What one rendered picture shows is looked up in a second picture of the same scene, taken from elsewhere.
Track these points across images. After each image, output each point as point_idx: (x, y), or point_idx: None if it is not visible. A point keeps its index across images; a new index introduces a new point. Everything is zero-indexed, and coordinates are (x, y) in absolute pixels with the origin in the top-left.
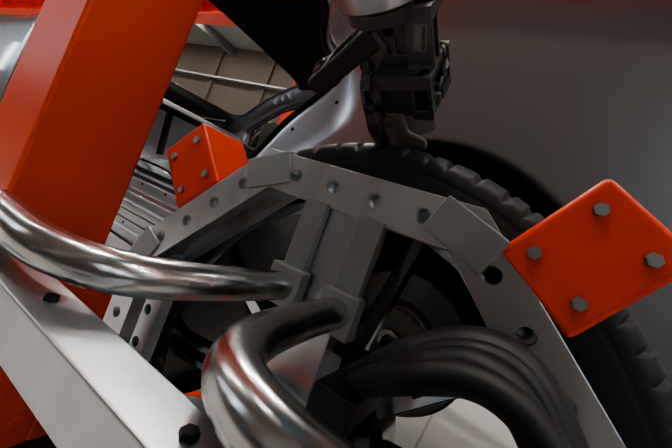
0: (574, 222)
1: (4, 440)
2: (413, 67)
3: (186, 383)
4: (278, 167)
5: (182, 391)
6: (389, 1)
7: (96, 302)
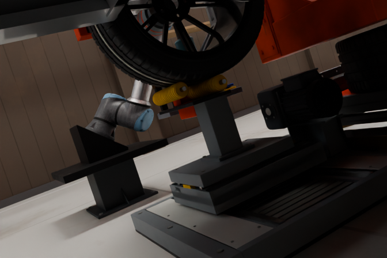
0: None
1: (274, 54)
2: None
3: (222, 14)
4: None
5: (221, 16)
6: None
7: (272, 2)
